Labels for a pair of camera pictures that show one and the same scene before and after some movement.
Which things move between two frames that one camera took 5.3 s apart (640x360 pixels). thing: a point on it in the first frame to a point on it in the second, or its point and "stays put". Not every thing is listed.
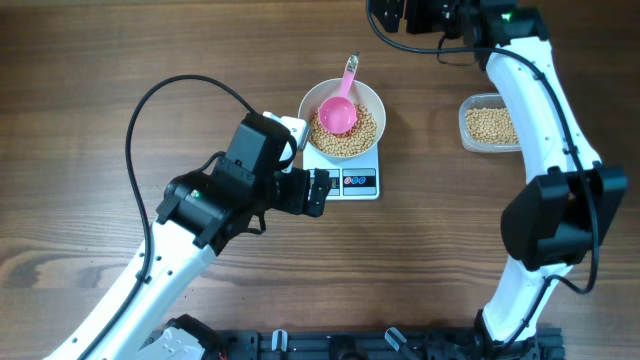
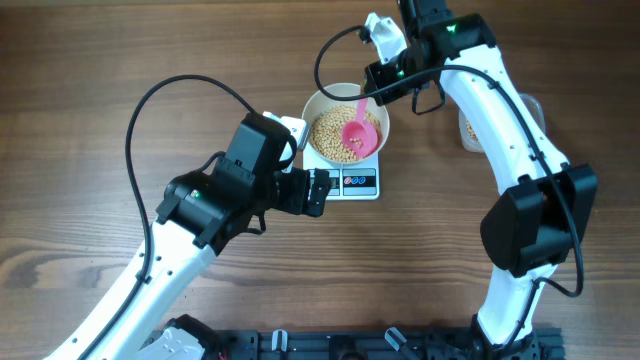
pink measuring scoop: [338, 115] to [359, 138]
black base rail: [379, 344] stays put
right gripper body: [442, 16] to [389, 74]
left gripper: [297, 202] stays put
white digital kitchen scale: [353, 178] stays put
